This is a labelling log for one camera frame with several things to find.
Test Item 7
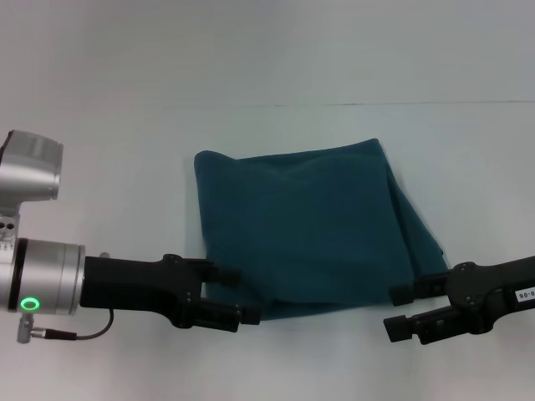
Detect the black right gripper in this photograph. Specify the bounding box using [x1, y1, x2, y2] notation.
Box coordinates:
[383, 254, 535, 346]

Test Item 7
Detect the silver left cable plug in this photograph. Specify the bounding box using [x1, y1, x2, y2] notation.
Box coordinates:
[16, 314, 37, 345]

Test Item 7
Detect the dark left arm cable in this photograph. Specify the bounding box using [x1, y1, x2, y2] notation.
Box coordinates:
[30, 307, 116, 341]

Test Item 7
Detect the blue shirt with FREE print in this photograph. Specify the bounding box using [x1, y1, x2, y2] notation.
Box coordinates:
[193, 137, 451, 323]

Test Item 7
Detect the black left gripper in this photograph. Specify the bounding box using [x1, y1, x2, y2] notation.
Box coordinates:
[79, 252, 264, 334]

